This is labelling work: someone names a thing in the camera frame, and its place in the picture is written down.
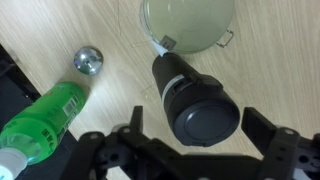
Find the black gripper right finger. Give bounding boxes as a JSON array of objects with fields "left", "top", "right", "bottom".
[{"left": 241, "top": 107, "right": 277, "bottom": 154}]

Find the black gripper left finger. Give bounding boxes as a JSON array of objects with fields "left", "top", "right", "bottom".
[{"left": 129, "top": 106, "right": 143, "bottom": 132}]

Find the black thermos bottle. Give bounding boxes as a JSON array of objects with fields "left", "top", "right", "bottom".
[{"left": 152, "top": 53, "right": 240, "bottom": 147}]

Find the large green tea bottle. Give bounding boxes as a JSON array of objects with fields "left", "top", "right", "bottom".
[{"left": 0, "top": 82, "right": 87, "bottom": 180}]

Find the small shiny metal object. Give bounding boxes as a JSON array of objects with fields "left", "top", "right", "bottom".
[{"left": 73, "top": 46, "right": 104, "bottom": 76}]

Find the olive glass jar with lid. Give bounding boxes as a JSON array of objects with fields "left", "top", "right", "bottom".
[{"left": 140, "top": 0, "right": 235, "bottom": 54}]

